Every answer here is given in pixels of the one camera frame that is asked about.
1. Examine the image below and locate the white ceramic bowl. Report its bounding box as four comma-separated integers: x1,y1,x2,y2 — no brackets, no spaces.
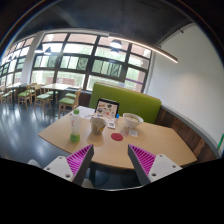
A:
123,113,143,129

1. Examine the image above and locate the standing picture menu board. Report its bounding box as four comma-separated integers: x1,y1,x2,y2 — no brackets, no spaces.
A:
95,98,119,118

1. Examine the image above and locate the beige ceramic mug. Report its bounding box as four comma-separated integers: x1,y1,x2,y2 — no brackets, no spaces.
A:
90,117,106,135

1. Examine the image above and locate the small white card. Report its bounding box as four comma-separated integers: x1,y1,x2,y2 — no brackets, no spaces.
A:
129,129,138,137

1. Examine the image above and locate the plastic bottle green drink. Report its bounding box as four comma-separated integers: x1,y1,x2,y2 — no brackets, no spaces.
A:
70,109,81,143

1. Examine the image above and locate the white paper sheet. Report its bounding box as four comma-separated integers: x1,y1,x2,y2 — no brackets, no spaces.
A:
70,106,95,120

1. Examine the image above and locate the small white tag box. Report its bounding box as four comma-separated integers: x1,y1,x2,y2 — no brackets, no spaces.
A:
107,122,116,129

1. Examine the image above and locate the red round coaster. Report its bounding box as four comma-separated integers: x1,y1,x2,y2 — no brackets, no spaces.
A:
111,133,123,141

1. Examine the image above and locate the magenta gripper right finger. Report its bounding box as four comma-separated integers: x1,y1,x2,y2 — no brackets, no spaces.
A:
128,145,181,185

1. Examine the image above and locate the wooden chair green seat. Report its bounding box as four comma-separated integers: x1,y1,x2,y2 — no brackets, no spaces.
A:
58,90,81,116
18,84,34,107
34,84,51,108

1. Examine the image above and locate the wooden dining table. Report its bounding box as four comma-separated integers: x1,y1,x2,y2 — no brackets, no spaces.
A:
39,114,197,169

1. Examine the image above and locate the green upholstered bench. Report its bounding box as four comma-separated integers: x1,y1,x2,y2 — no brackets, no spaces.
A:
89,82,161,124

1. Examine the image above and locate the long linear ceiling light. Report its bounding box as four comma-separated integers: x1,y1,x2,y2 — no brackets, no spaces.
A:
108,35,178,63

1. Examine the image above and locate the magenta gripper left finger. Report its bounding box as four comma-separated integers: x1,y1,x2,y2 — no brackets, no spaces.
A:
44,145,94,186

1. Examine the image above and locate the black pendant lamp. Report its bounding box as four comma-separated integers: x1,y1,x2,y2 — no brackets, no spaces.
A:
44,47,52,55
110,39,122,49

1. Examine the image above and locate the background wooden table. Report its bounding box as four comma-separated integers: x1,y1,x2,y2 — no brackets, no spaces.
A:
43,83,69,117

